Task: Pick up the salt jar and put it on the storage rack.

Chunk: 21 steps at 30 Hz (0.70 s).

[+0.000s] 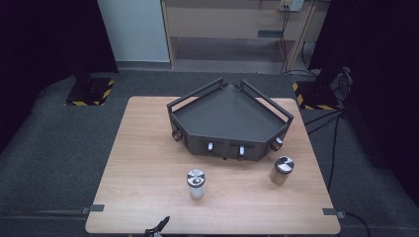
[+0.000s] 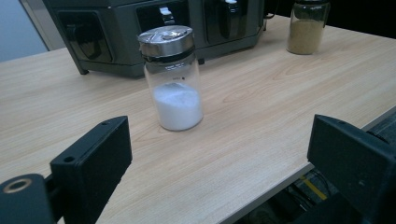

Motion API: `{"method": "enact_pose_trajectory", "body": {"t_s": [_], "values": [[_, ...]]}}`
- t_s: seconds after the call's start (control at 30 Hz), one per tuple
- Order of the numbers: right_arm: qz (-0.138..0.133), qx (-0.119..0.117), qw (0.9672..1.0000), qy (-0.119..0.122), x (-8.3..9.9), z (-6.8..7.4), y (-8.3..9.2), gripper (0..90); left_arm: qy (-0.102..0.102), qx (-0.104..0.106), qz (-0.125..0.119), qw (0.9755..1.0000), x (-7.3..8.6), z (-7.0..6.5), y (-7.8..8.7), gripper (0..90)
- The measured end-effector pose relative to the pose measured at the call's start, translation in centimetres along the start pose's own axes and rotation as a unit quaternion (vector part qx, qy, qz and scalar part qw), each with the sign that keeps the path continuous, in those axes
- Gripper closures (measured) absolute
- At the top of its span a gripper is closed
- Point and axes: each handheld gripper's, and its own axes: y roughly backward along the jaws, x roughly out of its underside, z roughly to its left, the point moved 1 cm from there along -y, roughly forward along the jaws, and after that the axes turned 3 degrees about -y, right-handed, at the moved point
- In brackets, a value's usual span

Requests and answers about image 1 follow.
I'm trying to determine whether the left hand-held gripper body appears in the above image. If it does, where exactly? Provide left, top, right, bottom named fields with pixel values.
left=143, top=226, right=163, bottom=237

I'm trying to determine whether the white powder jar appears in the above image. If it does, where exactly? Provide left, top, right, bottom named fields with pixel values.
left=186, top=168, right=207, bottom=200

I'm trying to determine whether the dark grey corner rack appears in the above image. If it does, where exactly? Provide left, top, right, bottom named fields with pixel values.
left=166, top=77, right=294, bottom=162

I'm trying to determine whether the brown powder jar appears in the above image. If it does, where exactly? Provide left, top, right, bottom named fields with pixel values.
left=269, top=155, right=295, bottom=187

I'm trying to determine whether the grey table clamp tab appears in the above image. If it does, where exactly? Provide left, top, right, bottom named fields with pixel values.
left=321, top=207, right=347, bottom=220
left=80, top=203, right=106, bottom=215

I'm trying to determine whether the black stand with striped base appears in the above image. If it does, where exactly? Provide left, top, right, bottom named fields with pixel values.
left=291, top=65, right=344, bottom=112
left=64, top=58, right=117, bottom=108

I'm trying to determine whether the white cabinet panel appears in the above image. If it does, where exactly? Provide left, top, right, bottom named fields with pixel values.
left=96, top=0, right=171, bottom=64

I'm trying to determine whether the wooden shelf unit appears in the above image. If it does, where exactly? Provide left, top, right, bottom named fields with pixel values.
left=160, top=0, right=319, bottom=72

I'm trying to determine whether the dark curtain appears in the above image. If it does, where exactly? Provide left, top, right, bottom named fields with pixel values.
left=0, top=0, right=120, bottom=154
left=308, top=0, right=419, bottom=209

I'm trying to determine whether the grey label strip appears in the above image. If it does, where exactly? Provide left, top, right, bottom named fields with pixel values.
left=257, top=30, right=284, bottom=39

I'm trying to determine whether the black floor cable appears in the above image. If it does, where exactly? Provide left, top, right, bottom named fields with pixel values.
left=303, top=110, right=346, bottom=136
left=326, top=112, right=342, bottom=192

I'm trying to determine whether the black cable at table clamp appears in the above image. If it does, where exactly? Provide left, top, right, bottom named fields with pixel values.
left=343, top=211, right=373, bottom=237

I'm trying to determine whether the black cable at outlet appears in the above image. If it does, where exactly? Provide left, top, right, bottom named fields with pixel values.
left=279, top=5, right=292, bottom=75

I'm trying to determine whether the bundle of cables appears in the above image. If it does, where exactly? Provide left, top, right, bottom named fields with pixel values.
left=329, top=66, right=354, bottom=101

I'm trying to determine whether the wall power outlet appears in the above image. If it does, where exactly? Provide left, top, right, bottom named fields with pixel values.
left=280, top=0, right=306, bottom=13

